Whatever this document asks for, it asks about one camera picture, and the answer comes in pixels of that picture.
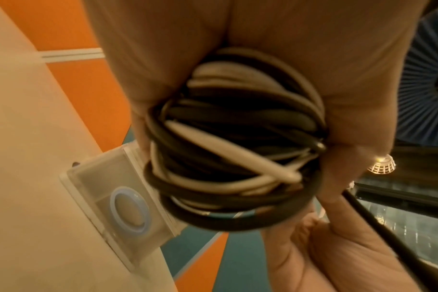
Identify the round blue-ringed push button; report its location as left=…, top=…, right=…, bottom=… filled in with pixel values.
left=109, top=187, right=150, bottom=232

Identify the round blue pleated fixture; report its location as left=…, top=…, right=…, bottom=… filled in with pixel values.
left=394, top=5, right=438, bottom=143

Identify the dark glass panel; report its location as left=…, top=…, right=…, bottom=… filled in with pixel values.
left=352, top=142, right=438, bottom=274

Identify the black cable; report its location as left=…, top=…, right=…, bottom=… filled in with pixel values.
left=144, top=47, right=438, bottom=292

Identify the small white cage lamp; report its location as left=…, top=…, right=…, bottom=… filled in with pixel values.
left=367, top=154, right=397, bottom=175

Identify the white cable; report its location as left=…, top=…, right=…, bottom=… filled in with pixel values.
left=148, top=61, right=326, bottom=218

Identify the person's right hand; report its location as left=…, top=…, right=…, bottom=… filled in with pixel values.
left=260, top=192, right=427, bottom=292

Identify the person's left hand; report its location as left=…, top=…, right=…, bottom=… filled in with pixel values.
left=83, top=0, right=431, bottom=200

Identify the white wall switch box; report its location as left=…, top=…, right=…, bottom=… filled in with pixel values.
left=59, top=141, right=189, bottom=271

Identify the white wall trim strip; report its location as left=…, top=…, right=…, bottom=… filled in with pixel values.
left=41, top=48, right=105, bottom=62

